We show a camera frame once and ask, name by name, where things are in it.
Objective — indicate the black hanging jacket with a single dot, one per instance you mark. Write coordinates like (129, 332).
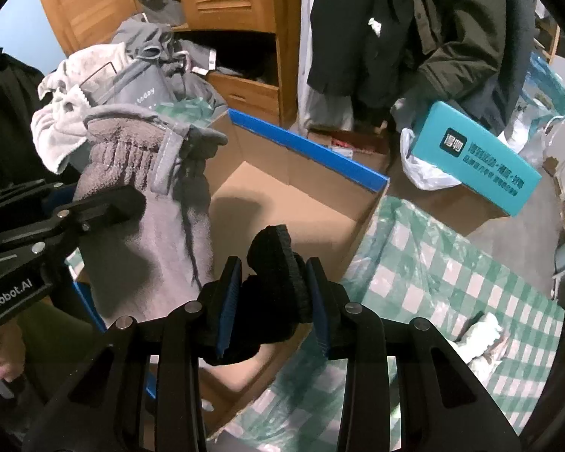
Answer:
(348, 33)

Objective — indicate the green checked tablecloth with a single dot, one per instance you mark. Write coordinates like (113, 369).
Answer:
(428, 268)

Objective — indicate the brown cardboard carton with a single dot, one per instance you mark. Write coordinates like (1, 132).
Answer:
(452, 212)

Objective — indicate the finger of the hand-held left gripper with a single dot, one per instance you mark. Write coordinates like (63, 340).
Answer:
(14, 207)
(103, 207)

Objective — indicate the white plastic bag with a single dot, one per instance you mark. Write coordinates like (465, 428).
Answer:
(423, 174)

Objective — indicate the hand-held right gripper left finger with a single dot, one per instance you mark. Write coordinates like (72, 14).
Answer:
(228, 306)

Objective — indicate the white towel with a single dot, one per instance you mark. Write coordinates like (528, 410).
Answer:
(56, 122)

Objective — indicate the blue plastic bag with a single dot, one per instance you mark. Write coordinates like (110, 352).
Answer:
(546, 84)

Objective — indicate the grey fleece pants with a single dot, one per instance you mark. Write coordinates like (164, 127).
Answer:
(146, 245)

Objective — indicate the black knit sock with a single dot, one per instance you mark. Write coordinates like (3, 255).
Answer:
(278, 263)

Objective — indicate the person's left forearm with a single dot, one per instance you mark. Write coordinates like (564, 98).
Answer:
(52, 353)

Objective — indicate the cardboard box with blue edge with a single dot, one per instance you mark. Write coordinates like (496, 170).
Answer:
(273, 197)

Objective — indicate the olive green hanging jacket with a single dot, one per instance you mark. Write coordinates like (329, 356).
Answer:
(461, 33)

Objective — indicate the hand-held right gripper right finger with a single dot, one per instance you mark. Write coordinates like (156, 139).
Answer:
(318, 310)

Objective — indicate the dark navy hanging coat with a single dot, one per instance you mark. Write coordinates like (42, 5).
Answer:
(518, 56)

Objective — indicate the white fluffy sock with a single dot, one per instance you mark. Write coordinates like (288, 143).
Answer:
(482, 334)

